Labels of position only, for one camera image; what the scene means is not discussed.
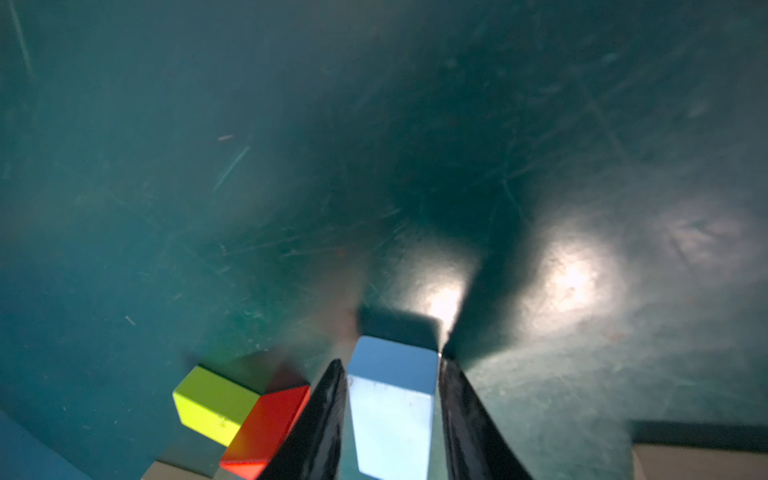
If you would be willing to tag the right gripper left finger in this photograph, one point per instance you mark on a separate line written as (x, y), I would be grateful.
(313, 448)

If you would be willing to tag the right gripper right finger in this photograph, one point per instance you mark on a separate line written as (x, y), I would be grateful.
(475, 449)

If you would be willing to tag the light blue block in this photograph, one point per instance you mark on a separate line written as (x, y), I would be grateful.
(392, 394)

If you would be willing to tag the lime green rectangular block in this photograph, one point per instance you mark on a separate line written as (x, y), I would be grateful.
(212, 405)

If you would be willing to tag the natural wood block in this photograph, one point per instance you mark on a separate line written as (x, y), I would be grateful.
(677, 463)
(160, 470)

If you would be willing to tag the red triangular block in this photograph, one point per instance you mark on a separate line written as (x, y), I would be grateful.
(263, 432)

